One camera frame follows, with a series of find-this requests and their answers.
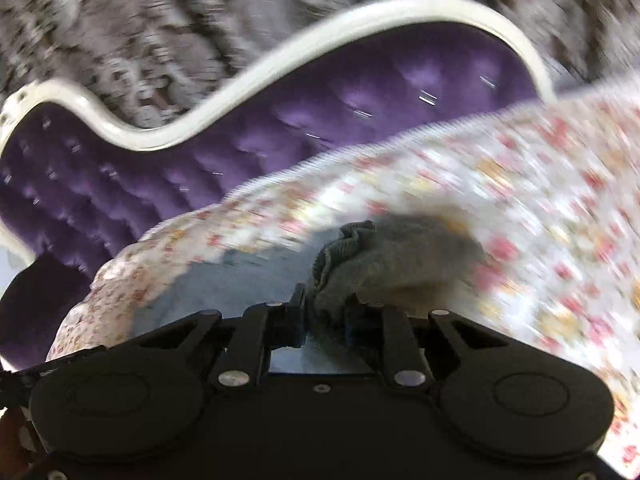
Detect floral bed quilt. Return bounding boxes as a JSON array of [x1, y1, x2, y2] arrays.
[[48, 74, 639, 478]]

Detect grey argyle knit sweater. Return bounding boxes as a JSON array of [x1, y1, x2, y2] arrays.
[[131, 214, 486, 374]]

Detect purple tufted velvet headboard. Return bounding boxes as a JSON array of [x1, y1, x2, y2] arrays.
[[1, 0, 554, 368]]

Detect grey damask curtain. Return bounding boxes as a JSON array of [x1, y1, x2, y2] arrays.
[[1, 0, 639, 128]]

